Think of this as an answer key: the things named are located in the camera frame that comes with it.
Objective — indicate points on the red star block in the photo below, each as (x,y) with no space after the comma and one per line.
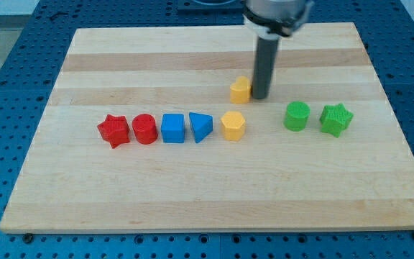
(114,130)

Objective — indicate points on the yellow hexagon block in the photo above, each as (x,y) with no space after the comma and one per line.
(233,125)

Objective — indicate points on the light wooden board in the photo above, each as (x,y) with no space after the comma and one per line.
(271,180)

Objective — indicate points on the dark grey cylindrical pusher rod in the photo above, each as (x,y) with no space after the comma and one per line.
(264,63)

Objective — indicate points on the green cylinder block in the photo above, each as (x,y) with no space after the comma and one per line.
(296,116)

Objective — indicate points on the red cylinder block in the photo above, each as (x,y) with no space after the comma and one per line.
(144,127)

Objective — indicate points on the green star block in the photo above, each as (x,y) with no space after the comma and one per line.
(335,119)

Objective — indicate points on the blue cube block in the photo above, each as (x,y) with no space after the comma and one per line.
(173,128)

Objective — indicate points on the blue triangle block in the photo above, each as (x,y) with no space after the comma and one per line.
(201,125)

